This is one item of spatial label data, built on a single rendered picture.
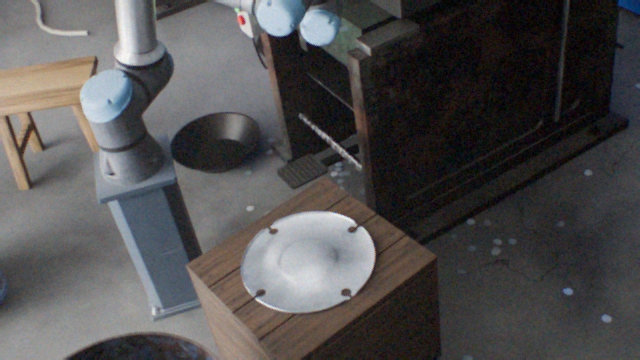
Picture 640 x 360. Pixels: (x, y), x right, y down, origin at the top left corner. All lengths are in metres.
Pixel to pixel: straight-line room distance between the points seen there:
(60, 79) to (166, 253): 0.83
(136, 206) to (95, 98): 0.29
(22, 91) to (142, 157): 0.85
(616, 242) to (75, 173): 1.71
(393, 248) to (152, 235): 0.61
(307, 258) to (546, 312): 0.66
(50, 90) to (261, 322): 1.23
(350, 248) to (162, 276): 0.57
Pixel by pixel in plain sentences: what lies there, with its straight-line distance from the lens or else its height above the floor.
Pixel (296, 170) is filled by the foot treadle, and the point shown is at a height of 0.16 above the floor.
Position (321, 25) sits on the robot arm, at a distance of 1.49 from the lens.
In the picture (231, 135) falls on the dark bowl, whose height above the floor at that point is 0.01.
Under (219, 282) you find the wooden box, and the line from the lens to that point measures 1.64.
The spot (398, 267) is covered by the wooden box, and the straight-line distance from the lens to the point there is 1.60.
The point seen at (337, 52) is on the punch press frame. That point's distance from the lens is 1.94.
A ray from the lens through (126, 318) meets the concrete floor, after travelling 2.14.
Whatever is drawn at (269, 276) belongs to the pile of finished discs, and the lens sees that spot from 1.62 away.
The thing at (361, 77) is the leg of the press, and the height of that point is 0.57.
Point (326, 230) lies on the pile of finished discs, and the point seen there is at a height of 0.35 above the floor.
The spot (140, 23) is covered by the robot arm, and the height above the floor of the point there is 0.78.
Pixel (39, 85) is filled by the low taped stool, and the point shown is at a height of 0.33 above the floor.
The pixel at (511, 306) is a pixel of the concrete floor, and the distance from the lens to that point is 1.98.
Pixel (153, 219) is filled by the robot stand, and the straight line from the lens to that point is 1.86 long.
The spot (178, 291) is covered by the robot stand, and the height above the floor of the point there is 0.07.
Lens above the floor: 1.54
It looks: 41 degrees down
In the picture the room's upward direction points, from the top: 11 degrees counter-clockwise
